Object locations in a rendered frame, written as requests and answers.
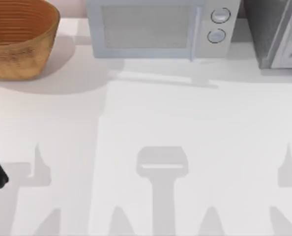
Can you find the microwave oven door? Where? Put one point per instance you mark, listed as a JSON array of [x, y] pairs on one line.
[[146, 27]]

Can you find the pale microwave oven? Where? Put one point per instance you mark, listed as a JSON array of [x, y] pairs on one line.
[[217, 46]]

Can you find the round microwave knob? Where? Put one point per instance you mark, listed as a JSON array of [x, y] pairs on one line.
[[216, 36], [220, 15]]

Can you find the wooden basket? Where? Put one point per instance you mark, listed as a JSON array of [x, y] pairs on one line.
[[18, 56]]

